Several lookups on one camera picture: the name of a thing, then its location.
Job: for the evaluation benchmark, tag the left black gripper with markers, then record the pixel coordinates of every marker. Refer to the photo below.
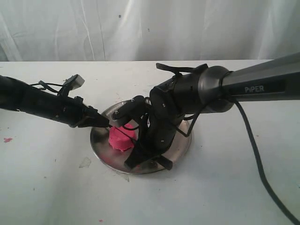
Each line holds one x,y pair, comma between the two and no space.
73,112

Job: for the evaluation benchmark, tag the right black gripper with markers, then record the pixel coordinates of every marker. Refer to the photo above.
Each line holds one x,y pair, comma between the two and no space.
155,140

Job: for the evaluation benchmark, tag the pink clay lump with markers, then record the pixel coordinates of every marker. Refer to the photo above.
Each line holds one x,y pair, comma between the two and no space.
122,147

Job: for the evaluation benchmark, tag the black knife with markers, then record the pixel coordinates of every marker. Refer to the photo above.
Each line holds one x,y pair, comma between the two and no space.
121,135

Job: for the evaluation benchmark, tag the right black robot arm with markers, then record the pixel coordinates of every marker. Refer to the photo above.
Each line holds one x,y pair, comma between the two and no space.
205,89

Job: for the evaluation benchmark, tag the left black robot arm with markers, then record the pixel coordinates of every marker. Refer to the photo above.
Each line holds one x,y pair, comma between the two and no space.
49,103

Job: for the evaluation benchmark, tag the round stainless steel plate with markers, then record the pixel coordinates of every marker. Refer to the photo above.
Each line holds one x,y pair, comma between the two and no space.
115,158

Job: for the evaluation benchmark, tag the pink dough crumbs on table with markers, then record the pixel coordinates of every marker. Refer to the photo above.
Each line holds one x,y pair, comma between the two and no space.
6,140

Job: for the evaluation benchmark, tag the white backdrop curtain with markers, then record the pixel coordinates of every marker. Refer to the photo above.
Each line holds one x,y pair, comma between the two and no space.
126,30

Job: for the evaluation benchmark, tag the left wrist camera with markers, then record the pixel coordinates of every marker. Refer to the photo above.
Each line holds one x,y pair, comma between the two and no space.
72,83

